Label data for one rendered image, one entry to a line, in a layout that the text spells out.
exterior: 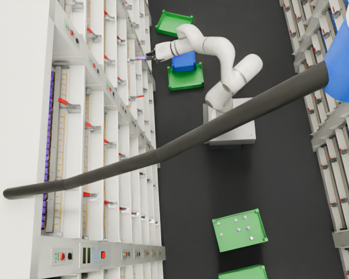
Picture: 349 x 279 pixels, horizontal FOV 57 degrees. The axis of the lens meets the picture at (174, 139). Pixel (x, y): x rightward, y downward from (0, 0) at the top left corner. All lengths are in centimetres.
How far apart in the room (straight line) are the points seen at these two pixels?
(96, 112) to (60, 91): 23
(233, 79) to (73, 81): 73
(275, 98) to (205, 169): 223
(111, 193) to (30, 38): 73
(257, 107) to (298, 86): 6
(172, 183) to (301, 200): 98
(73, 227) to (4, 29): 61
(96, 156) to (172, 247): 140
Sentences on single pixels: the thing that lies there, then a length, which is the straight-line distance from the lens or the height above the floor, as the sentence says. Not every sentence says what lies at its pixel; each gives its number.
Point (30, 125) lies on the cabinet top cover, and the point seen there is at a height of 181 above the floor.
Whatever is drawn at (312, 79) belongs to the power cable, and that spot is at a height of 221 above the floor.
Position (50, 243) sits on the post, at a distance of 89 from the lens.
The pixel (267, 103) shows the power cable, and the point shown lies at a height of 217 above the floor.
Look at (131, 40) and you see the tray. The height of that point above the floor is 76.
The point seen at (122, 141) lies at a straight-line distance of 172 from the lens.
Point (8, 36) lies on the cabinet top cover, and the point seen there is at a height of 181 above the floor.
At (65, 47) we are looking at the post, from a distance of 117.
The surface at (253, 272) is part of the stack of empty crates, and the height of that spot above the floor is 16.
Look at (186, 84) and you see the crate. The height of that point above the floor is 0.
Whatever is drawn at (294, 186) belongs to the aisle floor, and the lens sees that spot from 262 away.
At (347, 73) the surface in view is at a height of 225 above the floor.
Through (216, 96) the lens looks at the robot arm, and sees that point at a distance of 192.
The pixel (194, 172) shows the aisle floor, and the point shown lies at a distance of 259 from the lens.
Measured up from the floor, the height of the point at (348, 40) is 228.
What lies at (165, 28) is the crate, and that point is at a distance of 324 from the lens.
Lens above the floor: 252
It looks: 69 degrees down
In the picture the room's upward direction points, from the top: 23 degrees counter-clockwise
